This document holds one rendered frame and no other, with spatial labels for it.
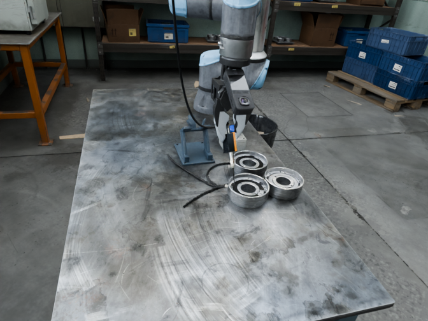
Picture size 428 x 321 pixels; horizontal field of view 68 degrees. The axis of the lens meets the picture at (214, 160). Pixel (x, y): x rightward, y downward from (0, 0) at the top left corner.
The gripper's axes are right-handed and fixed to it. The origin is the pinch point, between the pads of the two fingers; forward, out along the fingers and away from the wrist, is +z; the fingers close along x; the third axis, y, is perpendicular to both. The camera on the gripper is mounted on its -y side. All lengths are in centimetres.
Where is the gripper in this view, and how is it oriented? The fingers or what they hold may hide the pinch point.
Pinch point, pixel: (229, 138)
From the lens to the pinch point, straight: 81.6
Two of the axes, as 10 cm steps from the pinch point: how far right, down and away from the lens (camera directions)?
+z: -0.7, 8.5, 5.2
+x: -9.5, 1.0, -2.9
